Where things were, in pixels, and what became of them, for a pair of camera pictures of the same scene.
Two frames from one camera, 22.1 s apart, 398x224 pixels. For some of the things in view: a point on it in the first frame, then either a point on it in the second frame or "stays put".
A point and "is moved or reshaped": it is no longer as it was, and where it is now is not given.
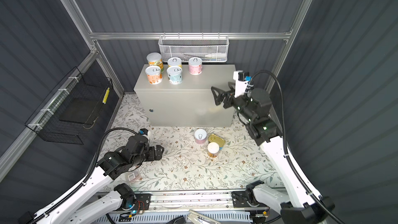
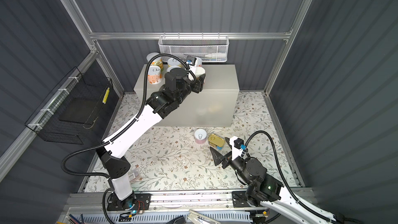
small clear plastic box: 133,177 stays put
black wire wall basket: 74,106 stays put
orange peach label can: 154,74 stays put
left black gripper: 153,155 → 196,85
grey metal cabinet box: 191,103 stays put
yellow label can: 174,61 stays put
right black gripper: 229,96 → 228,158
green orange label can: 155,58 stays put
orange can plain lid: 213,149 is moved or reshaped
